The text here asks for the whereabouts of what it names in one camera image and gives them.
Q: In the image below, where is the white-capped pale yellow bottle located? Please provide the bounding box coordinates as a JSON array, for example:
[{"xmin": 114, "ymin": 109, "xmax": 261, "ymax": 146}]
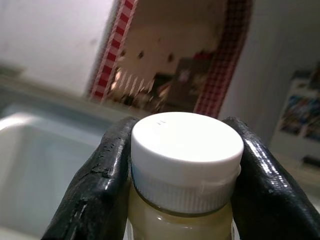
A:
[{"xmin": 126, "ymin": 111, "xmax": 245, "ymax": 240}]

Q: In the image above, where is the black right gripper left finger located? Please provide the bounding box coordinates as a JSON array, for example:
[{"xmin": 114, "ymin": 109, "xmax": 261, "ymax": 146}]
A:
[{"xmin": 40, "ymin": 116, "xmax": 140, "ymax": 240}]

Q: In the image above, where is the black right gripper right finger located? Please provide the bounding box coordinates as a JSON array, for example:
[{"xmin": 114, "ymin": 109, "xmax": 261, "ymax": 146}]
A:
[{"xmin": 221, "ymin": 116, "xmax": 320, "ymax": 240}]

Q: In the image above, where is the red checkered kitchen towel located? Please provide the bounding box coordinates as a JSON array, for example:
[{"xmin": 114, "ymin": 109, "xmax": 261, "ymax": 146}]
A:
[{"xmin": 87, "ymin": 0, "xmax": 254, "ymax": 120}]

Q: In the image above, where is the colourful picture fridge magnet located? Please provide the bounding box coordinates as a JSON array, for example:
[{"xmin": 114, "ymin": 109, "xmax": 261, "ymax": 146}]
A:
[{"xmin": 279, "ymin": 93, "xmax": 320, "ymax": 141}]

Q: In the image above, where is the white sink basin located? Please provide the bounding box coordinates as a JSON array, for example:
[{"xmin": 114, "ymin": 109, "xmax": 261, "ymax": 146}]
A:
[{"xmin": 0, "ymin": 99, "xmax": 126, "ymax": 240}]

